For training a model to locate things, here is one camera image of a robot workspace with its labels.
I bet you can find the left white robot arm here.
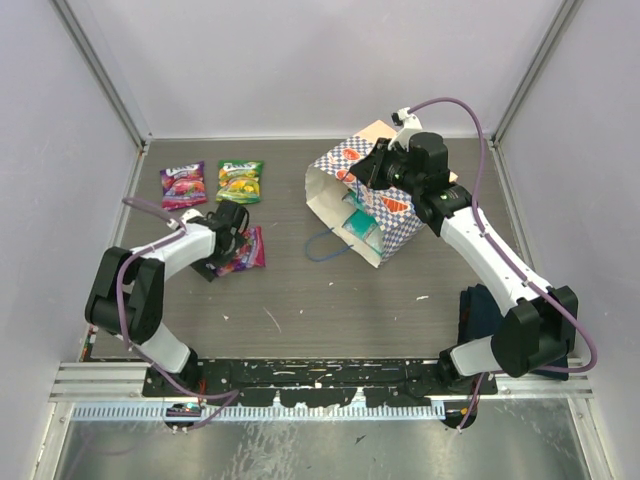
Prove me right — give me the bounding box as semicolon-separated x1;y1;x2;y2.
85;197;249;401

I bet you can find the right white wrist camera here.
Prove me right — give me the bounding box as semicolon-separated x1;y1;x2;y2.
389;107;422;150

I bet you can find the aluminium corner post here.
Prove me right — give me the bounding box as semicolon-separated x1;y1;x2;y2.
49;0;151;149
489;0;584;149

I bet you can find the purple candy snack packet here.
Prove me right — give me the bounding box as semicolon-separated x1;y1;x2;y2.
160;161;208;211

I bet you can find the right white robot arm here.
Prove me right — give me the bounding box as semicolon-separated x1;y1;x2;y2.
349;132;578;394

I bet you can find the dark blue folded cloth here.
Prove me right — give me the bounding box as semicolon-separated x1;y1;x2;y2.
457;284;576;381

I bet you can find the left aluminium corner post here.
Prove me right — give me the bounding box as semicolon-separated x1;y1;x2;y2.
49;0;151;149

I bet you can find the white slotted cable duct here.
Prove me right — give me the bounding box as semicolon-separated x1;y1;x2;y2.
71;401;446;422

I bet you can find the aluminium front rail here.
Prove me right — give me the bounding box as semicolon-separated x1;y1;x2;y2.
50;359;593;405

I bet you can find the green yellow candy packet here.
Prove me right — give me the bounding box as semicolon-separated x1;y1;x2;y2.
215;160;264;204

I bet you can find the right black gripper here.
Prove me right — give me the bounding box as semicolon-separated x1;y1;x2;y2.
349;138;423;197

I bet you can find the right aluminium corner post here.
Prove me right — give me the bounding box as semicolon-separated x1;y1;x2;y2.
489;0;584;149

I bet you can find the teal mint candy packet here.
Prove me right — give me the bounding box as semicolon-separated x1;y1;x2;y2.
342;209;383;255

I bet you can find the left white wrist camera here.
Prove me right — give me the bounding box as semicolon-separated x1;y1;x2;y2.
166;208;204;230

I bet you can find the checkered paper bag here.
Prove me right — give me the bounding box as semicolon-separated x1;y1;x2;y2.
303;119;459;270

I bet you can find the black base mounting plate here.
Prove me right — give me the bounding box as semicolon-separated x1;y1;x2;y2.
142;357;501;406

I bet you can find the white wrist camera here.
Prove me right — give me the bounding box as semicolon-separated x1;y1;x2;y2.
389;107;422;150
166;208;204;230

